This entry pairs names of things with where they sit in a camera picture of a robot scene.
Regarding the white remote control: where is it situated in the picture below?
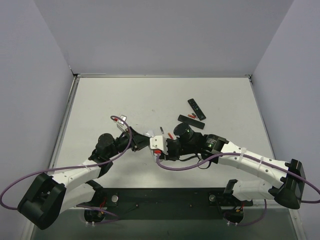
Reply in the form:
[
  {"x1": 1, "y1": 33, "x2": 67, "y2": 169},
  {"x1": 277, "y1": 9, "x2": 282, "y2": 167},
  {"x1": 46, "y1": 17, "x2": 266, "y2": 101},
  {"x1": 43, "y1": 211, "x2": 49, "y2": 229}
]
[{"x1": 143, "y1": 130, "x2": 156, "y2": 138}]

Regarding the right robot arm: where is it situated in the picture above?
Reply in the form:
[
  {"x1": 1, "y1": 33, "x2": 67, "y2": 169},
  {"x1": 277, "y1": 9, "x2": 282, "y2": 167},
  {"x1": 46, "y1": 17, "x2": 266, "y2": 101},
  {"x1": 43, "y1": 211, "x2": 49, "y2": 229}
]
[{"x1": 163, "y1": 123, "x2": 305, "y2": 210}]

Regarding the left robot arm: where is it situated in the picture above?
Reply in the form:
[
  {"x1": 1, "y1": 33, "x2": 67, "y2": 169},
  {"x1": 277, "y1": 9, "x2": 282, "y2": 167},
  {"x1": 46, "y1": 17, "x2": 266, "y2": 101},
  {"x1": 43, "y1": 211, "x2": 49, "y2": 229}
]
[{"x1": 17, "y1": 129, "x2": 155, "y2": 230}]

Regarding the wide black remote control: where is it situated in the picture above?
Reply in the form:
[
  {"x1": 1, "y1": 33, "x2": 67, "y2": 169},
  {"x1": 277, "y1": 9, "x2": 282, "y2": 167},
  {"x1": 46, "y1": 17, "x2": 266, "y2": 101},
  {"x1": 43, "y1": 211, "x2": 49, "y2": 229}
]
[{"x1": 177, "y1": 114, "x2": 205, "y2": 130}]

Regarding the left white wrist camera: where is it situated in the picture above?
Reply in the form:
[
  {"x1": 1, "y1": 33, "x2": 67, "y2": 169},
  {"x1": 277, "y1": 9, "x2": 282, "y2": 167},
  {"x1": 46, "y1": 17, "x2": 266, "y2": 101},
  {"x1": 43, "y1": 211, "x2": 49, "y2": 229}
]
[{"x1": 110, "y1": 114, "x2": 128, "y2": 132}]

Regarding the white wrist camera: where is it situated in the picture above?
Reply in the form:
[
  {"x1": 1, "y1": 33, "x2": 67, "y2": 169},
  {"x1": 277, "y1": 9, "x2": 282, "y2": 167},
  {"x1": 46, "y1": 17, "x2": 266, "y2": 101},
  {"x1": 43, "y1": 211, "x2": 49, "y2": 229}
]
[
  {"x1": 110, "y1": 114, "x2": 128, "y2": 132},
  {"x1": 149, "y1": 135, "x2": 168, "y2": 155}
]

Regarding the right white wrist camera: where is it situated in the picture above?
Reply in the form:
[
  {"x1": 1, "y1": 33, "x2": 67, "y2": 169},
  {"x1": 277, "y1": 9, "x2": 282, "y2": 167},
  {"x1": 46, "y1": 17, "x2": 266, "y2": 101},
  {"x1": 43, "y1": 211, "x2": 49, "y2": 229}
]
[{"x1": 149, "y1": 135, "x2": 168, "y2": 155}]

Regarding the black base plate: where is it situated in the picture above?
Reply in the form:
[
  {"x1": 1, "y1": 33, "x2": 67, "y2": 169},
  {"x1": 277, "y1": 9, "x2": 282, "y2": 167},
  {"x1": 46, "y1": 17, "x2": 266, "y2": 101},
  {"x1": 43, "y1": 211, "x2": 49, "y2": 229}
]
[{"x1": 84, "y1": 187, "x2": 243, "y2": 220}]

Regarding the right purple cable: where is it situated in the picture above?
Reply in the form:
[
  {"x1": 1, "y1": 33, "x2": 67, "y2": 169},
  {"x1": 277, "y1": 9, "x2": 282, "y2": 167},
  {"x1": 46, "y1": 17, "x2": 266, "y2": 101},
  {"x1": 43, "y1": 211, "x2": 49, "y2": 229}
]
[{"x1": 156, "y1": 152, "x2": 320, "y2": 227}]

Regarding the purple cable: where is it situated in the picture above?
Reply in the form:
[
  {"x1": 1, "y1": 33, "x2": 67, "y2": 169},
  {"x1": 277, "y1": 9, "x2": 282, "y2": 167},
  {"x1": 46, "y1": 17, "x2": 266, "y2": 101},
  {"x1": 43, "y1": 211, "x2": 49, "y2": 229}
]
[
  {"x1": 0, "y1": 114, "x2": 132, "y2": 225},
  {"x1": 156, "y1": 152, "x2": 320, "y2": 227}
]

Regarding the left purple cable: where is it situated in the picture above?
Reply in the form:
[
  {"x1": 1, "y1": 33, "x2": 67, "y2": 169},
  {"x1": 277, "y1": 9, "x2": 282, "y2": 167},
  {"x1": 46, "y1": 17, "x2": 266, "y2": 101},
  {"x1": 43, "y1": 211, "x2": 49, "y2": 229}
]
[{"x1": 0, "y1": 114, "x2": 132, "y2": 225}]

